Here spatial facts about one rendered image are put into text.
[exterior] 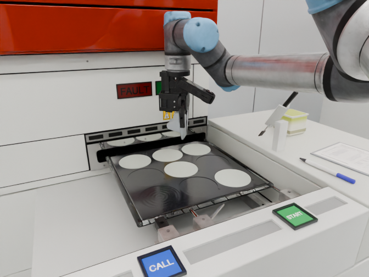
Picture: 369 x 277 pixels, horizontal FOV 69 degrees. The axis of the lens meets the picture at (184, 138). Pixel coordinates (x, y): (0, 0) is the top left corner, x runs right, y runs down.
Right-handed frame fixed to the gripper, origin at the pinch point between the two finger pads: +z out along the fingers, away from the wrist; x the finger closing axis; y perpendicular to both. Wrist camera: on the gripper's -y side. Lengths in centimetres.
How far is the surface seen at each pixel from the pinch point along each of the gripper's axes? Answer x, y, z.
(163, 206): 27.4, 0.2, 7.3
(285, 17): -247, -64, -45
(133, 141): -2.8, 18.3, 4.5
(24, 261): 19, 51, 42
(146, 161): 6.1, 11.0, 7.2
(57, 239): 33.8, 24.5, 15.2
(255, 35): -225, -33, -27
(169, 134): -10.7, 7.4, 4.1
